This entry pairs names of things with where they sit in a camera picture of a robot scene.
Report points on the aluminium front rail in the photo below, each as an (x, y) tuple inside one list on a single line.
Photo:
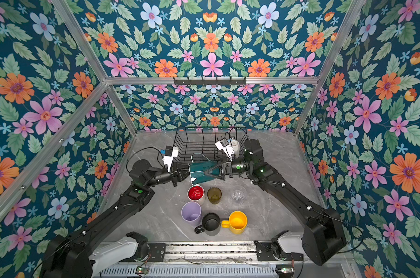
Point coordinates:
[(209, 252)]

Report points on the black hook rail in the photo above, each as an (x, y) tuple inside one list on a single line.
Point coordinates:
[(222, 81)]

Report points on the black mug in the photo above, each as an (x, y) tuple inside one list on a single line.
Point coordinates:
[(210, 225)]

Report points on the yellow mug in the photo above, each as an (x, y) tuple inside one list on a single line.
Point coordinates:
[(236, 223)]

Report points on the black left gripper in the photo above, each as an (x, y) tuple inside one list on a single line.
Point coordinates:
[(176, 173)]

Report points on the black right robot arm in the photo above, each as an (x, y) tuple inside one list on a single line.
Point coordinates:
[(322, 236)]

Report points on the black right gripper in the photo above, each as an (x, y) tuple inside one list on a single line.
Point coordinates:
[(229, 170)]

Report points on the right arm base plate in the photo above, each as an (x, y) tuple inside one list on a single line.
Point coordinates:
[(268, 251)]

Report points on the green mug cream interior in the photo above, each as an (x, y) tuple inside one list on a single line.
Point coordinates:
[(200, 163)]

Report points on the black wire dish rack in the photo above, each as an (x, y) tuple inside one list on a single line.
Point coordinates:
[(200, 140)]

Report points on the red interior white mug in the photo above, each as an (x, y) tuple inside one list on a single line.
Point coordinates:
[(196, 194)]

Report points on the lilac plastic cup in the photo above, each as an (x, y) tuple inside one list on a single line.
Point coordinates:
[(191, 212)]

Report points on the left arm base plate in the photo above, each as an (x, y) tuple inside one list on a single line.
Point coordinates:
[(155, 252)]

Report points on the clear glass cup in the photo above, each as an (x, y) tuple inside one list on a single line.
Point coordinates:
[(238, 195)]

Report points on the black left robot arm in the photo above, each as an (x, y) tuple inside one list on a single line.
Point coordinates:
[(78, 255)]

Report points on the olive green glass cup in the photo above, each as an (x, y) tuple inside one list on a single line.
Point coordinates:
[(214, 195)]

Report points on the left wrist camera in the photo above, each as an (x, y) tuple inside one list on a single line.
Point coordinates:
[(169, 155)]

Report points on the white faceted mug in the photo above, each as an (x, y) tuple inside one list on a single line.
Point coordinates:
[(235, 145)]

